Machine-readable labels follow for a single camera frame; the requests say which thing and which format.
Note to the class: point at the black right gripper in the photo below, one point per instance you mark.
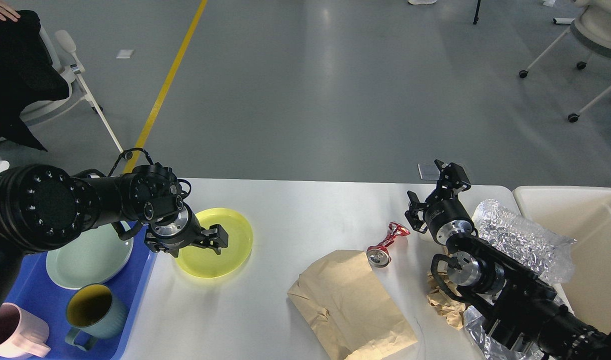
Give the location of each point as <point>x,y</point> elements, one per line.
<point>445,216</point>

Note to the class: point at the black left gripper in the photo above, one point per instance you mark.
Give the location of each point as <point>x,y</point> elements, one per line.
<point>185,231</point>

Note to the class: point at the yellow plastic plate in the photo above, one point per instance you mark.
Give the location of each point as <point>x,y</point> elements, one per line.
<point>205,263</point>

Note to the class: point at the teal mug yellow inside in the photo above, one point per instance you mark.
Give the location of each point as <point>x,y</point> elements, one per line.
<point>94,312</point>

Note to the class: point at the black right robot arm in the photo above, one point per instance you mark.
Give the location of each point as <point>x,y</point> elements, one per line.
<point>517,306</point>

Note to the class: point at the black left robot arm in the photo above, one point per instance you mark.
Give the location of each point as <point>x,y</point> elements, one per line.
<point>43,208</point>

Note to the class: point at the person's bare hand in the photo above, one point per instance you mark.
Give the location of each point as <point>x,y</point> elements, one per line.
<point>8,13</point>

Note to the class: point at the grey floor plate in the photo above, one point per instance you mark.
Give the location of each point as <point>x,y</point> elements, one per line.
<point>428,171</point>

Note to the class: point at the crushed red can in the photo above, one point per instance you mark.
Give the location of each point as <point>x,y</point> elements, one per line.
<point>378,255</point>

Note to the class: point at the crumpled brown paper ball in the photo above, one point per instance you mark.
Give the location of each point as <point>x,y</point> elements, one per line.
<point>446,307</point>

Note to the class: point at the pale green plate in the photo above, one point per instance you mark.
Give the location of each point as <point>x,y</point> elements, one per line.
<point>96,256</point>

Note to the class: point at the silver foil bag upper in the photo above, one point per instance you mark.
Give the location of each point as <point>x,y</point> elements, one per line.
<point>543,251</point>

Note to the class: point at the silver foil bag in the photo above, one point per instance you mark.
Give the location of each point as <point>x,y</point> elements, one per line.
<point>491,349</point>
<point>543,251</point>

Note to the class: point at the brown paper bag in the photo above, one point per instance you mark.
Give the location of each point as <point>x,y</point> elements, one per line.
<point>348,308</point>

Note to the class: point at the silver foil bag lower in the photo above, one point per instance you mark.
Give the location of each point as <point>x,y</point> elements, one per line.
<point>491,349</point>

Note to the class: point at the beige plastic bin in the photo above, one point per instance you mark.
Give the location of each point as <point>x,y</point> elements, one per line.
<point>584,214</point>

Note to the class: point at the black tripod leg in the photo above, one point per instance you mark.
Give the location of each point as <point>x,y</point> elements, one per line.
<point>477,12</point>

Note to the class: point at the blue plastic tray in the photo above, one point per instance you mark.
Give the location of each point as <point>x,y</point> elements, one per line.
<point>35,292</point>

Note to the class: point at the white chair left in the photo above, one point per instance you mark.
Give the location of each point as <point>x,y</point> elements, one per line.
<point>78,90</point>

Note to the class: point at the pink mug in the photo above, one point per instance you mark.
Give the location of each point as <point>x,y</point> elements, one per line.
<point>22,334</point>

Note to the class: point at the white office chair right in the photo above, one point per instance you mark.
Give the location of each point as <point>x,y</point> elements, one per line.
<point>592,29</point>

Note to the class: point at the person in black clothes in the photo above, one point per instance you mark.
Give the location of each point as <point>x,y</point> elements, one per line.
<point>26,76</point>

